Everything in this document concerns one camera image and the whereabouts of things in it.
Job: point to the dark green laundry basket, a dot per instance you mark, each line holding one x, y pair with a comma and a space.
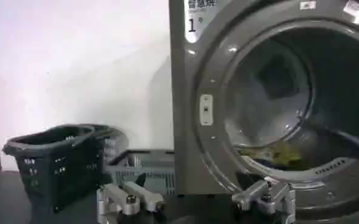
57, 164

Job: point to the grey dryer with round opening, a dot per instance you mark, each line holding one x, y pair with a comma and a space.
191, 121

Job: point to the yellow-green garment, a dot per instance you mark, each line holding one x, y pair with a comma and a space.
284, 155

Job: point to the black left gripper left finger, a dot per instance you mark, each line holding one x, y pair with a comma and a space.
127, 194

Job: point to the dark blue garment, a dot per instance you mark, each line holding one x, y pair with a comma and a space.
266, 164

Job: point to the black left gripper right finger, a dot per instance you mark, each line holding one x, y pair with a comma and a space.
258, 194

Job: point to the grey slatted plastic crate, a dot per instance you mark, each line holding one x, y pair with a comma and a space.
148, 170

